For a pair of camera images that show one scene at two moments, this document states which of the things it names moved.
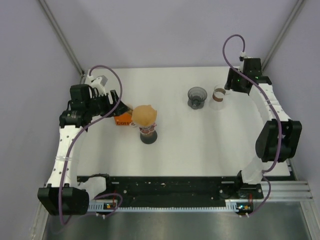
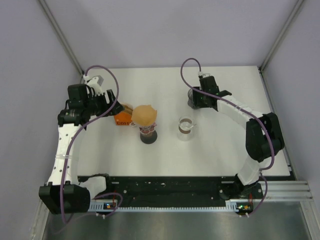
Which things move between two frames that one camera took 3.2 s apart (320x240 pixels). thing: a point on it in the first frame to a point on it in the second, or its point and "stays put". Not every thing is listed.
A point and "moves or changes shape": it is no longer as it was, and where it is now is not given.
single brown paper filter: x=144 y=115 stays put
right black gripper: x=232 y=75 to x=196 y=95
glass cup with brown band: x=219 y=92 moves or changes shape
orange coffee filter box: x=124 y=119 stays put
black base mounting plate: x=170 y=190 stays put
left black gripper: x=121 y=108 stays put
